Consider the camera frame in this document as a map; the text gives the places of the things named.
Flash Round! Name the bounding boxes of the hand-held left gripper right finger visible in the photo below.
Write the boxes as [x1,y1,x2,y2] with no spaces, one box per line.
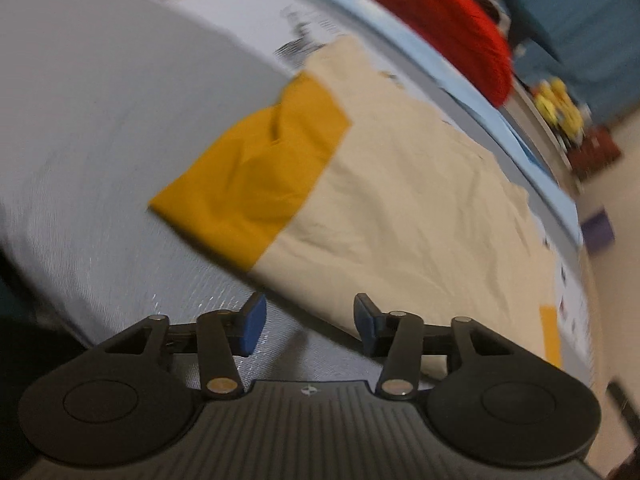
[353,293,521,401]

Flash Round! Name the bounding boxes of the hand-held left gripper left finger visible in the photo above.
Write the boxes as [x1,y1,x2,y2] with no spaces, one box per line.
[95,291,267,401]

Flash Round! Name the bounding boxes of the beige and mustard t-shirt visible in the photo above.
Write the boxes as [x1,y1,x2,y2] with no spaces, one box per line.
[149,35,559,379]

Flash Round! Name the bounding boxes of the purple box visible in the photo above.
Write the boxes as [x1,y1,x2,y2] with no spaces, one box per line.
[582,212,615,256]

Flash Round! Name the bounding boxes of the dark red box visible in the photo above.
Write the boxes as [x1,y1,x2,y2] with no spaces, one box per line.
[570,127,622,181]

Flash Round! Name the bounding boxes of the yellow plush toy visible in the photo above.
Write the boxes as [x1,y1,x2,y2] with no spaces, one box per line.
[552,102,587,139]
[532,80,569,122]

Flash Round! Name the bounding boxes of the red fleece blanket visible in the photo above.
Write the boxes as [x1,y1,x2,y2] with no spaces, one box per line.
[370,0,514,107]

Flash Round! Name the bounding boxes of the blue curtain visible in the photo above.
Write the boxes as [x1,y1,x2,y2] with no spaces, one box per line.
[485,0,640,127]

